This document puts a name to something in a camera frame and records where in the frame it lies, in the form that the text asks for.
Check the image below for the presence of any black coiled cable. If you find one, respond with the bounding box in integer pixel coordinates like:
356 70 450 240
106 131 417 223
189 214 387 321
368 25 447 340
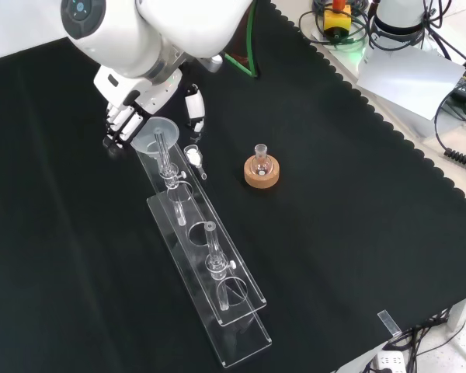
434 92 466 173

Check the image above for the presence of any black bench cloth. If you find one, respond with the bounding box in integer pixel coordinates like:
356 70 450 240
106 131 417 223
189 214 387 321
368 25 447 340
0 0 466 373

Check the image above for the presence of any green cable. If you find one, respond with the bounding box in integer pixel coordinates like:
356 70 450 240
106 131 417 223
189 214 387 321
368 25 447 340
223 0 258 77

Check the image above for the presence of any translucent plastic funnel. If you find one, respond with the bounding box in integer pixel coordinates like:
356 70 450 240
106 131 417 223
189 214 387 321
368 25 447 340
130 117 179 160

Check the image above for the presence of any yellow stop button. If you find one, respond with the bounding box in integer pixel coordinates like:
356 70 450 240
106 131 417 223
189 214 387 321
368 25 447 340
322 0 353 40

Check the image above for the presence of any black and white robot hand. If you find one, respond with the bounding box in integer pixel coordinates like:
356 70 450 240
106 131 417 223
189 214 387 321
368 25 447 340
92 65 207 151

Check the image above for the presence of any glass weighing funnel with powder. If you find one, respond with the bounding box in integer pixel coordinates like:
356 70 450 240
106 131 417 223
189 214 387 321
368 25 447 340
183 144 209 180

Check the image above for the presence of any clear acrylic funnel stand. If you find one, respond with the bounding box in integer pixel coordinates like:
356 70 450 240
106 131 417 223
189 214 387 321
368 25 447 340
134 130 273 369

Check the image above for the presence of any cork ring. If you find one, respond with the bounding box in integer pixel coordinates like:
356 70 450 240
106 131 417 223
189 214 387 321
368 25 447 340
243 154 282 190

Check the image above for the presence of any small round-bottom glass flask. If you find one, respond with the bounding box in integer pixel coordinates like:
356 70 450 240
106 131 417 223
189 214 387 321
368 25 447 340
252 143 273 176

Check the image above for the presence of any clear cloth clip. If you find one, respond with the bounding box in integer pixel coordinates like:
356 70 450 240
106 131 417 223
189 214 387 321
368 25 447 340
377 309 402 337

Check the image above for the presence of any white power strip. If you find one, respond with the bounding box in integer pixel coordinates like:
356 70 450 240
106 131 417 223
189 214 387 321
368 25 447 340
374 349 407 373

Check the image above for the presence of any pale board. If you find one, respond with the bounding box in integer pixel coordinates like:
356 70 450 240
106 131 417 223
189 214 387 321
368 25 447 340
356 46 466 139

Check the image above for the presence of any white table leg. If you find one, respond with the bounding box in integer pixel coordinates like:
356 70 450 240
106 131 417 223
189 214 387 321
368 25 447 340
448 294 466 350

